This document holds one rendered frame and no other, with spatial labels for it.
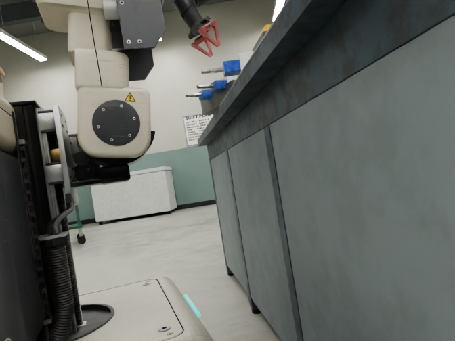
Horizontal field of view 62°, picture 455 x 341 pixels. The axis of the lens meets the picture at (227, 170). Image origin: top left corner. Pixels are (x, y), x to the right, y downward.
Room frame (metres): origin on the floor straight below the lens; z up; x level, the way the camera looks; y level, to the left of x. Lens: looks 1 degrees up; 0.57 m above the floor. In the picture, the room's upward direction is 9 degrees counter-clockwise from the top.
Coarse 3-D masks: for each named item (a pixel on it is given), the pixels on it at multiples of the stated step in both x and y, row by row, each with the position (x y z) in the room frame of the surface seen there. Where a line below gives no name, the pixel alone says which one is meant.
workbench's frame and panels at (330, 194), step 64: (320, 0) 0.46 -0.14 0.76; (384, 0) 0.40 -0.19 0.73; (448, 0) 0.31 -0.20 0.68; (256, 64) 0.73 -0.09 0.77; (320, 64) 0.57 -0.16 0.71; (384, 64) 0.42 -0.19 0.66; (448, 64) 0.33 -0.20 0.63; (256, 128) 1.01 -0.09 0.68; (320, 128) 0.61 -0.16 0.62; (384, 128) 0.44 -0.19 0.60; (448, 128) 0.34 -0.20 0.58; (256, 192) 1.14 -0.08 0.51; (320, 192) 0.65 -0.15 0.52; (384, 192) 0.46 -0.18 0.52; (448, 192) 0.35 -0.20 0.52; (256, 256) 1.29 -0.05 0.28; (320, 256) 0.70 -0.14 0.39; (384, 256) 0.48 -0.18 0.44; (448, 256) 0.37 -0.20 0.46; (320, 320) 0.75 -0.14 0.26; (384, 320) 0.51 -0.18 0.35; (448, 320) 0.38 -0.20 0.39
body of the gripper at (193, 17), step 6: (192, 6) 1.22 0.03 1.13; (186, 12) 1.22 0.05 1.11; (192, 12) 1.22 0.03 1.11; (198, 12) 1.23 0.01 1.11; (186, 18) 1.23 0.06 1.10; (192, 18) 1.22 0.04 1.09; (198, 18) 1.23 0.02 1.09; (204, 18) 1.21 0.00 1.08; (210, 18) 1.21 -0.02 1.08; (192, 24) 1.23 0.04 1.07; (198, 24) 1.20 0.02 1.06; (192, 36) 1.28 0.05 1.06
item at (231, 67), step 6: (240, 54) 0.90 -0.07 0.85; (246, 54) 0.90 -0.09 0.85; (228, 60) 0.90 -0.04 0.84; (234, 60) 0.90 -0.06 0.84; (240, 60) 0.90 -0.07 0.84; (246, 60) 0.90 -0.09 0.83; (222, 66) 0.94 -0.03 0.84; (228, 66) 0.90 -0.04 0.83; (234, 66) 0.90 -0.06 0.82; (240, 66) 0.90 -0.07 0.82; (204, 72) 0.91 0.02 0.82; (210, 72) 0.92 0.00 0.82; (216, 72) 0.92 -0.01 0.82; (228, 72) 0.90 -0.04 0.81; (234, 72) 0.91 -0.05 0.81
